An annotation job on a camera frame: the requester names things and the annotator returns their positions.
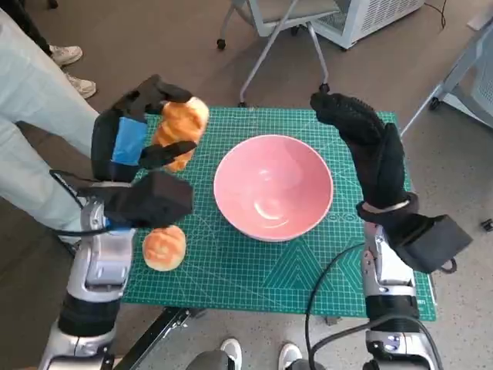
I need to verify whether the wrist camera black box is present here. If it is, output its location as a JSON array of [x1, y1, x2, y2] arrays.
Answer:
[[396, 214, 474, 275], [103, 171, 194, 229]]

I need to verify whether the pink bowl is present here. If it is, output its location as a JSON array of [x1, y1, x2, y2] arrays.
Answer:
[[213, 134, 334, 243]]

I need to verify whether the light grey wheeled cart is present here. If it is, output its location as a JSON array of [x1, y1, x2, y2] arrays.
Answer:
[[400, 21, 493, 136]]

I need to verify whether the left robot hand blue tape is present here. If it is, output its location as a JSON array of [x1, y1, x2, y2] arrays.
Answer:
[[91, 75, 198, 182]]

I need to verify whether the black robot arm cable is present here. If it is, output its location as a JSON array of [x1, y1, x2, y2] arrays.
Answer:
[[49, 169, 116, 237], [305, 242, 371, 370], [310, 321, 373, 365]]

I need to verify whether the round toy bread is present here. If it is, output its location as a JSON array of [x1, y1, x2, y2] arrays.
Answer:
[[142, 225, 188, 273]]

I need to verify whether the grey chair on casters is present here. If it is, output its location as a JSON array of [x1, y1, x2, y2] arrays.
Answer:
[[216, 0, 344, 108]]

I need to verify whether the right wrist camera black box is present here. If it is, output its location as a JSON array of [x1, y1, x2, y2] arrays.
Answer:
[[396, 214, 474, 275]]

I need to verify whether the person with white sneakers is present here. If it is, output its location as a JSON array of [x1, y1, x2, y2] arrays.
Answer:
[[5, 0, 97, 100]]

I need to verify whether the black metal table bracket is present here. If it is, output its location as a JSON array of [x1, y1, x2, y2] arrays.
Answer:
[[114, 306, 207, 370]]

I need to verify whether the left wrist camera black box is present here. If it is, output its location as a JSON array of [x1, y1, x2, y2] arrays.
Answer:
[[103, 171, 194, 229]]

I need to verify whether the green cutting mat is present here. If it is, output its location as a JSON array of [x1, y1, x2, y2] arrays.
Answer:
[[118, 106, 439, 323]]

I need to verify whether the person in light trousers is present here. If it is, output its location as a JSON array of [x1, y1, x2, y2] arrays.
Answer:
[[0, 7, 105, 247]]

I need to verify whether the long toy bread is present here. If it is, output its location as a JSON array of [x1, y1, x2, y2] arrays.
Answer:
[[151, 96, 211, 173]]

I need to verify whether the white shoe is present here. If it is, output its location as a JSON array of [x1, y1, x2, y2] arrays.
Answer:
[[278, 342, 304, 370], [220, 338, 243, 370]]

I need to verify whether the white perforated cabinet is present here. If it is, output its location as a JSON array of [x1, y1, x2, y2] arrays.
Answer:
[[310, 0, 424, 50]]

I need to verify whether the right robot hand black glove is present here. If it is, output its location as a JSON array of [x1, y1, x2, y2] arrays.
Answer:
[[310, 92, 409, 210]]

